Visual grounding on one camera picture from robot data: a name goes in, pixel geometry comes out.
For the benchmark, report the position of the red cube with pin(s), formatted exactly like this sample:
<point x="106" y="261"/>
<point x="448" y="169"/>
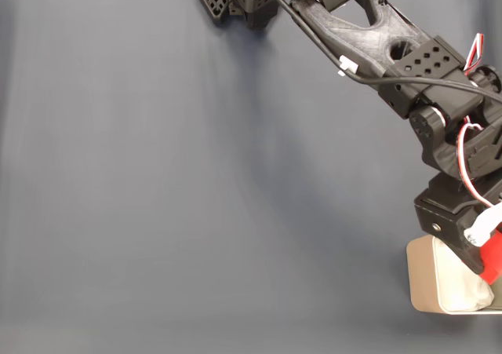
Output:
<point x="493" y="260"/>

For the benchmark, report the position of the dark grey table mat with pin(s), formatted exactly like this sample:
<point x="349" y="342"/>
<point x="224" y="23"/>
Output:
<point x="157" y="193"/>

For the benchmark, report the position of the beige box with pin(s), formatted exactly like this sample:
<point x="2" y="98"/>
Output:
<point x="421" y="275"/>

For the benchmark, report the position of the white crumpled cloth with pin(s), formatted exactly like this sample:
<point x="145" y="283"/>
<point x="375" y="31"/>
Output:
<point x="463" y="289"/>

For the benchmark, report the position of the white camera board with mount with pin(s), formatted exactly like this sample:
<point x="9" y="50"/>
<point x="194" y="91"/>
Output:
<point x="482" y="222"/>

